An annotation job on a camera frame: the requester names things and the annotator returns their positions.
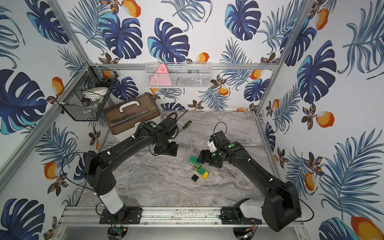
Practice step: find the black wire basket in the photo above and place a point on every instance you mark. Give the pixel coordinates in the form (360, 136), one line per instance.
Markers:
(71, 98)

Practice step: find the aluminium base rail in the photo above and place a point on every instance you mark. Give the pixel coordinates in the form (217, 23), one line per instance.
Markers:
(167, 223)

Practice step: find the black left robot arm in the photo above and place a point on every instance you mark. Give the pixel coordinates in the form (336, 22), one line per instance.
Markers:
(99, 167)

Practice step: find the black square brick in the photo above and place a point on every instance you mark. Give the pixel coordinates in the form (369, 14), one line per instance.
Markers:
(194, 178)

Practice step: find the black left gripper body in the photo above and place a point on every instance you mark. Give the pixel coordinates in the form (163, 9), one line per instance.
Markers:
(166, 148)

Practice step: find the clear mesh wall shelf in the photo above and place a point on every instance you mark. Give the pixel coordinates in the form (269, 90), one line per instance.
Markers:
(184, 75)

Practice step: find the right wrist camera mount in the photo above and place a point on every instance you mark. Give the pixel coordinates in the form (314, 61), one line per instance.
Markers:
(217, 142)

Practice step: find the dark green long brick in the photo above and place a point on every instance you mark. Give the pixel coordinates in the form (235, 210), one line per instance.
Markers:
(201, 171)
(193, 160)

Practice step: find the pink triangle card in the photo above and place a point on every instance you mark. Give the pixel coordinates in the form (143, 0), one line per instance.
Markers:
(161, 78)

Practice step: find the white storage box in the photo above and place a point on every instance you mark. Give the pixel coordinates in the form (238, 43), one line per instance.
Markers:
(124, 118)

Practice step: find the black yellow screwdriver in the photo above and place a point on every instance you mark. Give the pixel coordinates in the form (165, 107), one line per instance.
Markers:
(186, 125)

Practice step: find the yellow square brick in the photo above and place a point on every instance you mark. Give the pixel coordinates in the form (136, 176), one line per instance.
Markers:
(205, 175)

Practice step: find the white round object in basket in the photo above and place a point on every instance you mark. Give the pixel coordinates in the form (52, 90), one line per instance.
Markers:
(95, 94)

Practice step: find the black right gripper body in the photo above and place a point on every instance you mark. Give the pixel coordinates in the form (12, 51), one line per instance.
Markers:
(211, 158)

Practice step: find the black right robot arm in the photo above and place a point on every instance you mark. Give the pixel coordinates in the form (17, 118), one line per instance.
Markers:
(281, 205)

